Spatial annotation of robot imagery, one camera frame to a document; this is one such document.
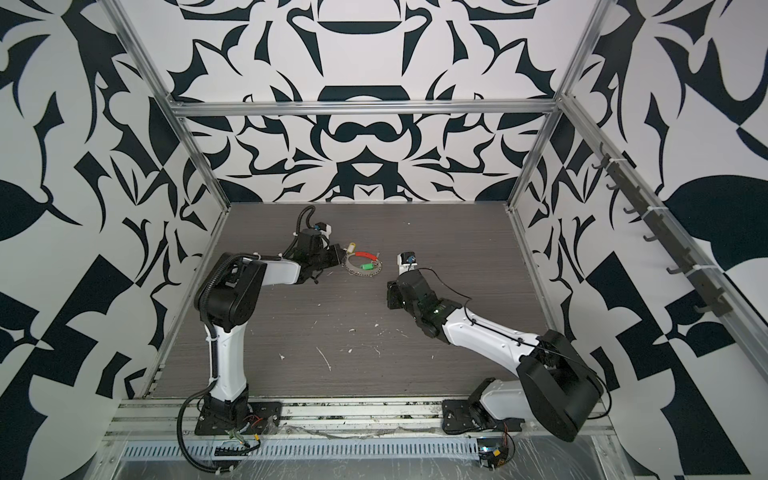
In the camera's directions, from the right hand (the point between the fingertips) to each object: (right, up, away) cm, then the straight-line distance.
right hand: (392, 282), depth 85 cm
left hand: (-14, +10, +18) cm, 25 cm away
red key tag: (-9, +6, +20) cm, 23 cm away
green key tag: (-8, +3, +17) cm, 19 cm away
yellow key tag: (-14, +8, +22) cm, 27 cm away
